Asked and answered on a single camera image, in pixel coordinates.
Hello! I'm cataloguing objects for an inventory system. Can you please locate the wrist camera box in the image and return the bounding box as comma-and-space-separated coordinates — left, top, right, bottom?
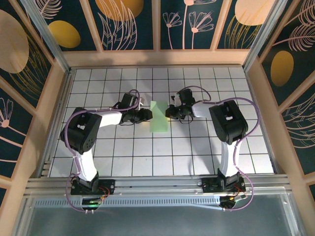
171, 89, 197, 106
119, 92, 146, 110

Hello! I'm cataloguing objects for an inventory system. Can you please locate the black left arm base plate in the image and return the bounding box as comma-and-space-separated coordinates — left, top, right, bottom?
70, 179, 116, 196

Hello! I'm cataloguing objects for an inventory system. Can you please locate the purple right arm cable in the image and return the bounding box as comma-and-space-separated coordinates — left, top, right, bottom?
181, 85, 262, 212

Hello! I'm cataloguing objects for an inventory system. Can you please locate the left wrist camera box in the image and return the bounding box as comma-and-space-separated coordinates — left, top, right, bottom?
119, 92, 146, 110

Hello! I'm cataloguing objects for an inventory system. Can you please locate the slotted grey cable duct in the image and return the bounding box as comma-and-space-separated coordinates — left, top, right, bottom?
34, 198, 221, 207

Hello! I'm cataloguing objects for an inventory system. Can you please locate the aluminium corner post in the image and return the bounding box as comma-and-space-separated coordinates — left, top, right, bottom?
242, 0, 290, 72
19, 0, 73, 74

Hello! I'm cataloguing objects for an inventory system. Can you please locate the red orange wire bundle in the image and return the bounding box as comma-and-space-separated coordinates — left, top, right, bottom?
98, 186, 110, 200
230, 184, 247, 198

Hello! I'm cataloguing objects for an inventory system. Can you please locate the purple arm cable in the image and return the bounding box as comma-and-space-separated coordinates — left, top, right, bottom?
60, 88, 144, 212
181, 85, 262, 212

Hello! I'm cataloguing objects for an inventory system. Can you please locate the light green paper sheet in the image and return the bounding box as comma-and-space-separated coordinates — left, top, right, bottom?
149, 100, 171, 134

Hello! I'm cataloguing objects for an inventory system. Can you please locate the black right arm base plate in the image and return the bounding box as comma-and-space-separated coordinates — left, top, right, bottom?
201, 177, 247, 194

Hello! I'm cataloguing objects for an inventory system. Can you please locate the translucent grey acrylic panel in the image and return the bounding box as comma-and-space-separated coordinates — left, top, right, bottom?
14, 194, 304, 236

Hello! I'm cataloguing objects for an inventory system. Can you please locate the aluminium mounting rail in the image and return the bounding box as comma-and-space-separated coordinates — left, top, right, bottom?
24, 175, 291, 198

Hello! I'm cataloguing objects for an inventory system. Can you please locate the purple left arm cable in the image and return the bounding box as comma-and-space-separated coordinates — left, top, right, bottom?
60, 88, 144, 212

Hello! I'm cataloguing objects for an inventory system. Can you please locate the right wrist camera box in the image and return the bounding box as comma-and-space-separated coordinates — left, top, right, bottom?
171, 89, 197, 106

